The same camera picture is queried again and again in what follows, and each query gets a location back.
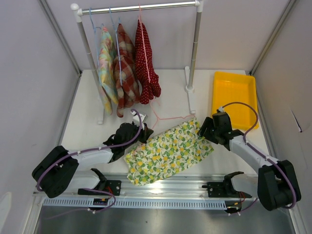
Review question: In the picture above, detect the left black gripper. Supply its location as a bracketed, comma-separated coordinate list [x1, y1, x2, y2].
[123, 122, 153, 150]

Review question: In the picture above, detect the lemon print cloth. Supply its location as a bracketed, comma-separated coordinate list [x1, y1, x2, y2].
[124, 117, 214, 186]

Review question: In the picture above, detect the pink wire hanger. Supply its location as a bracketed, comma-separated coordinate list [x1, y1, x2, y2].
[133, 99, 196, 156]
[138, 3, 151, 82]

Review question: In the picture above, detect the red polka dot skirt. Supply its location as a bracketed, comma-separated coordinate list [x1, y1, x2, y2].
[135, 20, 161, 104]

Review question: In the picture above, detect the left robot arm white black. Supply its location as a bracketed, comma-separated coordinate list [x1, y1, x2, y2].
[32, 122, 153, 198]

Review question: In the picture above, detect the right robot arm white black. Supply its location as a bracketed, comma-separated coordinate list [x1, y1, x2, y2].
[198, 112, 301, 211]

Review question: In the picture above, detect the red plaid garment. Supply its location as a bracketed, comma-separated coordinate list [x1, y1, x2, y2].
[113, 24, 140, 117]

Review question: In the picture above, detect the yellow plastic tray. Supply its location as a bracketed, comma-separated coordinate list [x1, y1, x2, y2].
[211, 71, 258, 131]

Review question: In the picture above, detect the pastel floral garment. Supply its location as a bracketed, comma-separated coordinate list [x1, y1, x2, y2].
[98, 27, 118, 115]

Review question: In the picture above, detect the clothes rack metal white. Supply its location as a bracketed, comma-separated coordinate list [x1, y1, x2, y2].
[70, 0, 204, 115]

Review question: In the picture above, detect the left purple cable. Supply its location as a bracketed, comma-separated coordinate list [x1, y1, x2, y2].
[36, 108, 143, 193]

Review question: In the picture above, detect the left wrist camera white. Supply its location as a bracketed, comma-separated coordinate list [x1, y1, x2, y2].
[131, 111, 148, 126]

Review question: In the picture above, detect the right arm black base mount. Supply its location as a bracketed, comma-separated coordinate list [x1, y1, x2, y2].
[201, 182, 252, 198]

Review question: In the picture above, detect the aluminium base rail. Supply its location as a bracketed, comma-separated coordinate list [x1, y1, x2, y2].
[31, 172, 269, 203]

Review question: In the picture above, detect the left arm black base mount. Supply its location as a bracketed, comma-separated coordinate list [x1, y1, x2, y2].
[78, 180, 122, 196]

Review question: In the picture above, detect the blue wire hanger right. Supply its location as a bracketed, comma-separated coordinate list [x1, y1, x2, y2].
[108, 7, 124, 86]

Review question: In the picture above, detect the blue wire hanger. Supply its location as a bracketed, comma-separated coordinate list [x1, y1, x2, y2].
[108, 7, 124, 86]
[89, 7, 102, 70]

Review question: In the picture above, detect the white slotted cable duct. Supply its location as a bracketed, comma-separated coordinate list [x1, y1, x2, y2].
[43, 197, 227, 210]

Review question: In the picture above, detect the blue wire hanger left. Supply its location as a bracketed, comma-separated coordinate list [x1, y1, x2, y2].
[89, 7, 102, 70]

